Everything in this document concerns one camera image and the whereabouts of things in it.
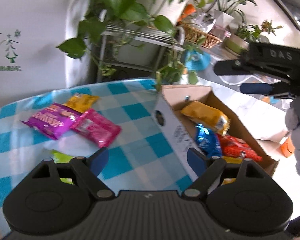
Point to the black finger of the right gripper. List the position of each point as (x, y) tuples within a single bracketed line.
[(260, 58)]

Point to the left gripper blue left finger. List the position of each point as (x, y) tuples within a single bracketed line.
[(96, 162)]

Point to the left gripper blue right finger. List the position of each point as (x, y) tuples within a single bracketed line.
[(197, 161)]

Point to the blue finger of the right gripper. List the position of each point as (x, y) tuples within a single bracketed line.
[(256, 88)]

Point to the blue snack bag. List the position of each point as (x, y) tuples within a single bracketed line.
[(207, 141)]

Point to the pink snack bag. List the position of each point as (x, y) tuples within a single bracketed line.
[(96, 128)]

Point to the red snack bag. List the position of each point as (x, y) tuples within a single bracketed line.
[(237, 148)]

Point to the green cracker bag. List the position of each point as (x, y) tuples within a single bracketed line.
[(60, 157)]

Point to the golden chip bag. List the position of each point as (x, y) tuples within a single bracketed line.
[(207, 116)]

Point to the purple snack bag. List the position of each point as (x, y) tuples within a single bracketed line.
[(53, 121)]

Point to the small yellow snack packet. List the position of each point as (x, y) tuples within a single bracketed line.
[(81, 102)]

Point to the yellow biscuit packet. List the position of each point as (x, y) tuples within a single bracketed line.
[(231, 171)]

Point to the small potted plant green pot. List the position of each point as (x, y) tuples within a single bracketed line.
[(247, 34)]

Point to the cardboard box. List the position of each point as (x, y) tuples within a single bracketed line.
[(179, 131)]

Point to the blue checkered tablecloth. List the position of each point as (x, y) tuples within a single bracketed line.
[(139, 159)]

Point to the wicker basket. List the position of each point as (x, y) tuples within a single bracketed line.
[(199, 37)]

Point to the white metal plant stand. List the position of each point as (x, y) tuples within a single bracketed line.
[(135, 47)]

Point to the green pothos plant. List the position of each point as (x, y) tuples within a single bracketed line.
[(100, 12)]

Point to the white refrigerator with tree print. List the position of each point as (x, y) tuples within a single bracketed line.
[(30, 61)]

